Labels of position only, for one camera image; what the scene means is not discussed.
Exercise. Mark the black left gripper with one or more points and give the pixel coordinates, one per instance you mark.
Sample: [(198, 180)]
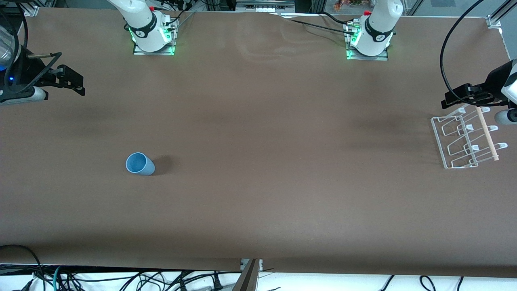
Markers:
[(492, 84)]

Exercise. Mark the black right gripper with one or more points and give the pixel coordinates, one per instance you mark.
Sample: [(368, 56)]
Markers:
[(33, 69)]

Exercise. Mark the light blue plastic cup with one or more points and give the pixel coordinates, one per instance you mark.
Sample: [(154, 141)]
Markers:
[(139, 163)]

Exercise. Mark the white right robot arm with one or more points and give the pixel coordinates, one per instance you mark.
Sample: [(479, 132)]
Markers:
[(142, 22)]

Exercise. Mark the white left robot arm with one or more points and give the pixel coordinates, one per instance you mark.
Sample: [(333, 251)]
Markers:
[(377, 24)]

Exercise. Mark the wooden rack rod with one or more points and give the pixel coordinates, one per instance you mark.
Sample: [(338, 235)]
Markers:
[(488, 135)]

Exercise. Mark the orange background object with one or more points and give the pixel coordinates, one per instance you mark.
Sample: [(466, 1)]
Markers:
[(343, 5)]

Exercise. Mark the grey metal box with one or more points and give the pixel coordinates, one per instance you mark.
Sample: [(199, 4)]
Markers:
[(264, 5)]

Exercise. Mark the brown table cover sheet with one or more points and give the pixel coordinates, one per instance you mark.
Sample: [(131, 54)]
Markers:
[(258, 182)]

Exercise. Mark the aluminium profile beam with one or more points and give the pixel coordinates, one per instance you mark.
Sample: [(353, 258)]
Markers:
[(248, 279)]

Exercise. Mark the aluminium corner bracket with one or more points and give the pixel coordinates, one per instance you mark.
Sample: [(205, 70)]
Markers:
[(30, 10), (494, 21)]

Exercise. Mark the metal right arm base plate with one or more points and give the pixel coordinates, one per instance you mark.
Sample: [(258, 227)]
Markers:
[(153, 53)]

